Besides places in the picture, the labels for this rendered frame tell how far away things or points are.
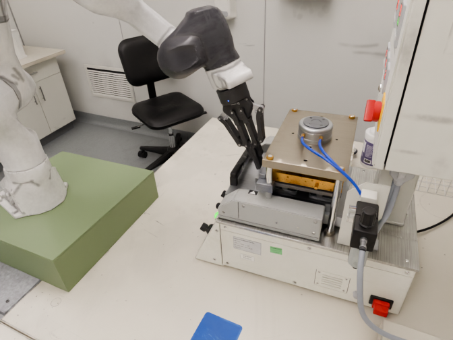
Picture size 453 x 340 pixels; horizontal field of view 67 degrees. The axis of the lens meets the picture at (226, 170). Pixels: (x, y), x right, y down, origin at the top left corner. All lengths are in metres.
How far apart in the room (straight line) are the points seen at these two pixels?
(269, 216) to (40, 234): 0.62
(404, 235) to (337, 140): 0.27
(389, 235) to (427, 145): 0.29
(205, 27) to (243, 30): 1.70
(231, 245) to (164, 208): 0.37
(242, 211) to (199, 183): 0.49
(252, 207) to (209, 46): 0.38
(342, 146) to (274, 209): 0.21
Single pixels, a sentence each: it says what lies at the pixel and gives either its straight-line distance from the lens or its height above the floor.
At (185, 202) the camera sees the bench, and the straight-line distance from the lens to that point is 1.21.
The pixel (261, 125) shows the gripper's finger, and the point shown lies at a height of 1.13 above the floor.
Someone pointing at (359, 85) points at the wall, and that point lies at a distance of 2.40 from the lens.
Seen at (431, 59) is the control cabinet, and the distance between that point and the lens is 0.61.
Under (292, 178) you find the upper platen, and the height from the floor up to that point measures 1.05.
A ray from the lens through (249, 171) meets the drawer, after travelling 0.96.
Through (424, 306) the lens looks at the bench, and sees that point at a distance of 1.02.
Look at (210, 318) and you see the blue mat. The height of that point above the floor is 0.75.
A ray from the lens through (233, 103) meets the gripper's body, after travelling 0.83.
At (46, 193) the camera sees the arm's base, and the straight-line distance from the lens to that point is 1.13.
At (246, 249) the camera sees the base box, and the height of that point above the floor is 0.85.
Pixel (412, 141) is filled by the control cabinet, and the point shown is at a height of 1.22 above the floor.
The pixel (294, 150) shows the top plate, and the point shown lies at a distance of 0.79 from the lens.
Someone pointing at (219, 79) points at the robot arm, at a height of 1.25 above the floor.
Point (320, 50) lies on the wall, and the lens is 2.37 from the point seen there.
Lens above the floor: 1.52
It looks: 35 degrees down
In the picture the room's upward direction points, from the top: 3 degrees counter-clockwise
